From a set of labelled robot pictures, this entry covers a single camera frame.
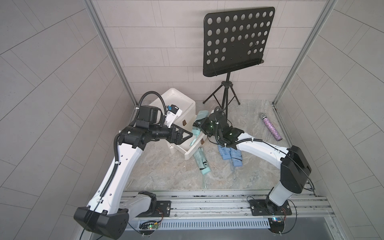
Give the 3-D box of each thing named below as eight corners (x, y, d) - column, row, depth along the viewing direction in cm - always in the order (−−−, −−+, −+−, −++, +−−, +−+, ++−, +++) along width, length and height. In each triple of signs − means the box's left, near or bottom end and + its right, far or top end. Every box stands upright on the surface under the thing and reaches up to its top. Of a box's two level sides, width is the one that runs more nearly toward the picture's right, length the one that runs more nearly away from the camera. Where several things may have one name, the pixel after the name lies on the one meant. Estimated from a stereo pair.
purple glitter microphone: (275, 142, 97) (277, 139, 94) (258, 116, 111) (260, 113, 108) (280, 140, 98) (283, 138, 95) (263, 115, 112) (264, 112, 109)
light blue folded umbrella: (218, 159, 89) (219, 157, 87) (217, 147, 95) (218, 145, 92) (230, 159, 89) (231, 157, 87) (228, 147, 95) (229, 145, 93)
